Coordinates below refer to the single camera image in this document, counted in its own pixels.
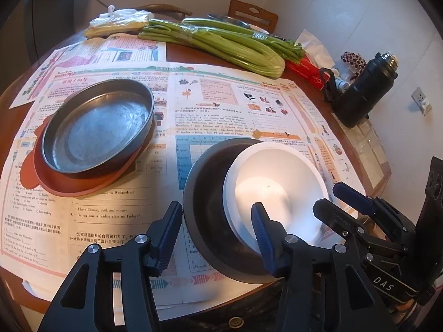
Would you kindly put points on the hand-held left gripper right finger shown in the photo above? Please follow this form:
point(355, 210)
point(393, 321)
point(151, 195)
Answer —
point(264, 242)

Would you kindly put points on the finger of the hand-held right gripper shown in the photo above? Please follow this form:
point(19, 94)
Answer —
point(349, 193)
point(332, 211)

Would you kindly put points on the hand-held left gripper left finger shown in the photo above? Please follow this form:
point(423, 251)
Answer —
point(168, 238)

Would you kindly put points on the steel bowl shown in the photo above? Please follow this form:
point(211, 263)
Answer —
point(204, 197)

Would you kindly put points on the large red paper bowl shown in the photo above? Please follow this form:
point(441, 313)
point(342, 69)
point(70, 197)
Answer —
point(230, 186)

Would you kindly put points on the orange crab-shaped plate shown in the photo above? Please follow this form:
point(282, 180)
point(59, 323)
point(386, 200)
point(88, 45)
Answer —
point(69, 185)

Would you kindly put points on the steel plate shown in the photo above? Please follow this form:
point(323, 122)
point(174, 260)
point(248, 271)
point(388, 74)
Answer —
point(97, 128)

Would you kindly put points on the black thermos bottle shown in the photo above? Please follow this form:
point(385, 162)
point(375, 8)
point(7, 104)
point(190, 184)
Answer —
point(360, 93)

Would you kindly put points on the small white bottle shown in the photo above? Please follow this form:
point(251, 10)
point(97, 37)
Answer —
point(344, 84)

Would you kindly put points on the red white patterned cloth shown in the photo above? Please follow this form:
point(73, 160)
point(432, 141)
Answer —
point(353, 61)

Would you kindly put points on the red tissue packet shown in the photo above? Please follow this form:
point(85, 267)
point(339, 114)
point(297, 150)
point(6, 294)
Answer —
point(304, 65)

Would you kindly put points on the large colourful newspaper sheet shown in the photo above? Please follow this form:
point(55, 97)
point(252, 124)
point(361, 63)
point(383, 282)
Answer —
point(214, 93)

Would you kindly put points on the green celery bunch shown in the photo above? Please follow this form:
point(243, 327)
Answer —
point(263, 39)
point(235, 53)

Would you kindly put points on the pink header newspaper sheet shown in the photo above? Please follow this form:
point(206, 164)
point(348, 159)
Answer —
point(131, 52)

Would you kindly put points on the square-backed wooden chair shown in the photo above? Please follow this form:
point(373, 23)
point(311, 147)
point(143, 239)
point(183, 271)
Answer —
point(252, 12)

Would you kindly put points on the shallow steel basin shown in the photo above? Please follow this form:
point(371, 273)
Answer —
point(228, 20)

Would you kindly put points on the plastic bag of yellow noodles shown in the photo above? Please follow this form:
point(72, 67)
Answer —
point(117, 22)

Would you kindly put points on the dark curved-back chair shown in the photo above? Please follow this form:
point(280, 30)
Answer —
point(162, 8)

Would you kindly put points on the grey refrigerator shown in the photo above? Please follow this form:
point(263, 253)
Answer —
point(52, 17)

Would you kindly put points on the white wall socket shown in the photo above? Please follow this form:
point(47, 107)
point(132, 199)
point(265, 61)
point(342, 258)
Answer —
point(421, 98)

